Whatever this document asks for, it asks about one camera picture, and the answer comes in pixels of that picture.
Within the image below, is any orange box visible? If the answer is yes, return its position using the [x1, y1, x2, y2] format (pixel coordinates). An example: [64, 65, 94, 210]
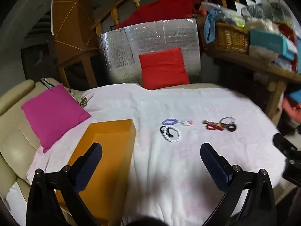
[55, 119, 137, 226]

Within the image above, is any coral cloth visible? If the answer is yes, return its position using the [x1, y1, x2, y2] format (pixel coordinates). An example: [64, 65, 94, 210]
[282, 98, 301, 121]

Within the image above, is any pile of clear bags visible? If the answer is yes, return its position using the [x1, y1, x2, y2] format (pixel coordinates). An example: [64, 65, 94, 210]
[202, 0, 294, 30]

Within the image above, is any white pearl bracelet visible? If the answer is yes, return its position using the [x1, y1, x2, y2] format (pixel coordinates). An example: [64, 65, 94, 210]
[164, 125, 182, 143]

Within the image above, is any red cloth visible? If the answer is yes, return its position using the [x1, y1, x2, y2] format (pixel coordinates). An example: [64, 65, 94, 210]
[115, 0, 195, 30]

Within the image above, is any wicker basket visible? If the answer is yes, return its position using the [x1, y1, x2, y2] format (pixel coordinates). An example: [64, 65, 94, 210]
[204, 22, 250, 53]

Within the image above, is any wooden shelf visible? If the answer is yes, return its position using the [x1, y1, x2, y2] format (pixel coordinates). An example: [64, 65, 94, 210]
[204, 49, 301, 120]

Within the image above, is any wooden stair railing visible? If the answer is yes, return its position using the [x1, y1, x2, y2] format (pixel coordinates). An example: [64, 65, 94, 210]
[94, 0, 283, 36]

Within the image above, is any red bead bracelet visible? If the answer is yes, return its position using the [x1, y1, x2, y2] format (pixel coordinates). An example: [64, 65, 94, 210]
[205, 123, 224, 131]

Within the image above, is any red cushion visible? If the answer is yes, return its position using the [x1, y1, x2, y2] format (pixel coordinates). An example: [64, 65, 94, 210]
[139, 48, 190, 90]

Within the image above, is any pink cushion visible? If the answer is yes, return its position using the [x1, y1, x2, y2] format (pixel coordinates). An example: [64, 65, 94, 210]
[21, 83, 92, 153]

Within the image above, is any orange wooden panel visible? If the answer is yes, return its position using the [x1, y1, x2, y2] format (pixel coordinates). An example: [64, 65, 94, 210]
[51, 0, 94, 52]

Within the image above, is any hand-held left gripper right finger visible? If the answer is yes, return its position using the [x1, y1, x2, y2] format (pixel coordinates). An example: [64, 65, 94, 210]
[200, 143, 277, 226]

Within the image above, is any wooden side table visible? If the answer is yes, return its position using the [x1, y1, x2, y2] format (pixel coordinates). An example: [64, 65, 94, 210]
[56, 48, 100, 89]

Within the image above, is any teal box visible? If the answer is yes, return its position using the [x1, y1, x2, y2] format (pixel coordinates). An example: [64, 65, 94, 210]
[249, 29, 295, 60]

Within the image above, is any dark metal bangle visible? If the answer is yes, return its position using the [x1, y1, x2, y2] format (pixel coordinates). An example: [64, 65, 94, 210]
[220, 116, 236, 125]

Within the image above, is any white blanket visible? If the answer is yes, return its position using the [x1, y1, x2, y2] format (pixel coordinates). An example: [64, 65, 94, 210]
[26, 83, 286, 226]

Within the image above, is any silver insulation panel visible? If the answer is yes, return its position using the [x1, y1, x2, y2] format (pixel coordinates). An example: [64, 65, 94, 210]
[99, 18, 201, 85]

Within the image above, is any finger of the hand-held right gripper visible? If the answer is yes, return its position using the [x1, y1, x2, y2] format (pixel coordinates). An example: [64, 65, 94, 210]
[273, 133, 299, 157]

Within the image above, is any blue cloth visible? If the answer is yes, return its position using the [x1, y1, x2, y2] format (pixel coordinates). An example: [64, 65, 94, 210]
[204, 9, 221, 43]

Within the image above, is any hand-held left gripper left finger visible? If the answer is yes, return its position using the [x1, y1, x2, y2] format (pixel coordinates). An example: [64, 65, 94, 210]
[26, 143, 103, 226]

